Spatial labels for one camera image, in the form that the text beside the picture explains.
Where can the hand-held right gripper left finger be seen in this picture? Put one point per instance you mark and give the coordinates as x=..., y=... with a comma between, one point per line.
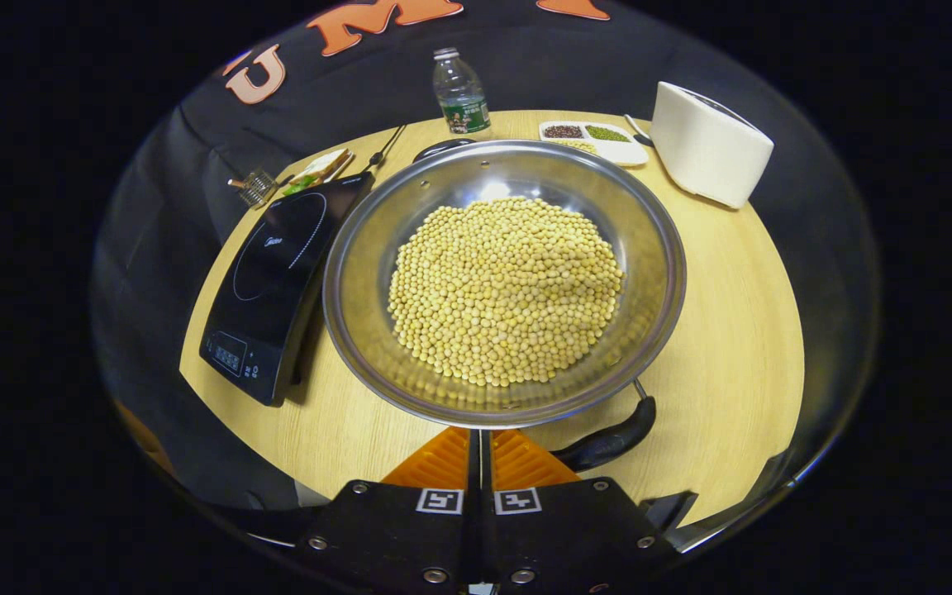
x=410, y=537

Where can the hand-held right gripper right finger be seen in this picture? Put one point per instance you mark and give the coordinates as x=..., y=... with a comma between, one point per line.
x=559, y=537

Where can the pile of yellow soybeans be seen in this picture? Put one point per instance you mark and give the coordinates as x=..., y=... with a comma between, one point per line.
x=501, y=289

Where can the black induction cooktop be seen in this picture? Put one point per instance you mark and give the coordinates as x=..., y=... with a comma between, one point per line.
x=278, y=264

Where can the sandwich with lettuce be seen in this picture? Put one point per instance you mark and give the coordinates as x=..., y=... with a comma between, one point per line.
x=319, y=168

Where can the white divided tray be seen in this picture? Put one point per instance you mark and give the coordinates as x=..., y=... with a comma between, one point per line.
x=623, y=153

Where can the small heap of soybeans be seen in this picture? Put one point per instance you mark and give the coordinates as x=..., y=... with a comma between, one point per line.
x=579, y=146

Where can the small heap of red beans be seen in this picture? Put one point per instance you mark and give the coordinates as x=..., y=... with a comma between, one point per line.
x=563, y=131

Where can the small heap of green beans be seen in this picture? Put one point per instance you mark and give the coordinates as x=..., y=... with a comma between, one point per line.
x=608, y=133

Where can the white toaster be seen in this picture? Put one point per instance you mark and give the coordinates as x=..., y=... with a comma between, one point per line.
x=707, y=149

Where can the clear plastic water bottle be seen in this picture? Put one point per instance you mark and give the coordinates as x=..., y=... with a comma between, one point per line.
x=461, y=103

